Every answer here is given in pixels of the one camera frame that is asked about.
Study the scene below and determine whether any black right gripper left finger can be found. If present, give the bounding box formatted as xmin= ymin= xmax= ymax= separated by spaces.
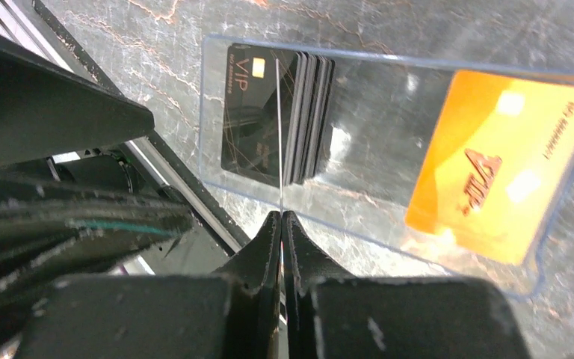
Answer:
xmin=16 ymin=211 xmax=281 ymax=358

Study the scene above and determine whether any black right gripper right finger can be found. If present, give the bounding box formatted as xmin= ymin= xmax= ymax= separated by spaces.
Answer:
xmin=282 ymin=211 xmax=530 ymax=358

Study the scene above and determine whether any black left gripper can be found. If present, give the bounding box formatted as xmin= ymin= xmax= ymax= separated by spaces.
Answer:
xmin=0 ymin=36 xmax=194 ymax=316

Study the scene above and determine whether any clear acrylic card tray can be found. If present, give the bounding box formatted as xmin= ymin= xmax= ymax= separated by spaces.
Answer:
xmin=198 ymin=35 xmax=574 ymax=298

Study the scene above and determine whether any black VIP card stack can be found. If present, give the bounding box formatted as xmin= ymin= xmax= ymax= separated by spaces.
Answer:
xmin=220 ymin=43 xmax=336 ymax=187

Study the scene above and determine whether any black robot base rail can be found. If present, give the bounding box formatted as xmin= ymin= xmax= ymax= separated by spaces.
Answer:
xmin=0 ymin=1 xmax=246 ymax=274

